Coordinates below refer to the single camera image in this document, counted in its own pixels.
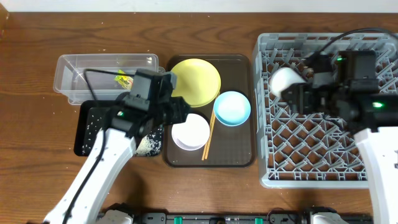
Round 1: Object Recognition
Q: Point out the white cup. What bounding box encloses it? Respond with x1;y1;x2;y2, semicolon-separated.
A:
269;67;306;97

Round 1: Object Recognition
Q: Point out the white rice bowl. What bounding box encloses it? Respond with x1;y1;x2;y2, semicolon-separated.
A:
172;113;210;151

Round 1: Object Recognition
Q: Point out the yellow plate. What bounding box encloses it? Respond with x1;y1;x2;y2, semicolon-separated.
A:
171;58;221;108

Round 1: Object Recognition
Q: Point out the green snack wrapper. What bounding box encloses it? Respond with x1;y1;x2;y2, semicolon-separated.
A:
114;70;134;90

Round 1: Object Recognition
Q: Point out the wooden chopstick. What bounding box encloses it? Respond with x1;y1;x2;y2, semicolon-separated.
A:
203;91;221;160
201;108;215;161

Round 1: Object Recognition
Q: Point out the light blue bowl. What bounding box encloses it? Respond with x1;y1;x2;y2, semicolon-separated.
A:
213;91;251;127

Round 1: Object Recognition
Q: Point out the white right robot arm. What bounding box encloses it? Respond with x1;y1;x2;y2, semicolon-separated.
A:
270;50;397;223

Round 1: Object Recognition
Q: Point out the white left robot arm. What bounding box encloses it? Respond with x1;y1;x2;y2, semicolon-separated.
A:
44;96;190;223

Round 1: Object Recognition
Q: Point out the grey dishwasher rack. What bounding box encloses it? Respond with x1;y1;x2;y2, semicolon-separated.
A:
253;33;397;189

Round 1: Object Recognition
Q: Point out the black waste tray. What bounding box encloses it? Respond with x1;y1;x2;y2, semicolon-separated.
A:
73;100;164;156

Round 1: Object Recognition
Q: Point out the clear plastic waste bin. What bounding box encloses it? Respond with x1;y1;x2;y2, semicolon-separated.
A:
53;54;165;105

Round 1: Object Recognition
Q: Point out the spilled rice pile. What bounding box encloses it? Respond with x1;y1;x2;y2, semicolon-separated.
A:
136;129;163;157

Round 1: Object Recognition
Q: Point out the brown serving tray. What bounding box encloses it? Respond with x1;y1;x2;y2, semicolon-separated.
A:
162;54;256;167

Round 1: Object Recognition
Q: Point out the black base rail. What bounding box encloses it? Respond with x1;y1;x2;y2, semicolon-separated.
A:
96;203;374;224

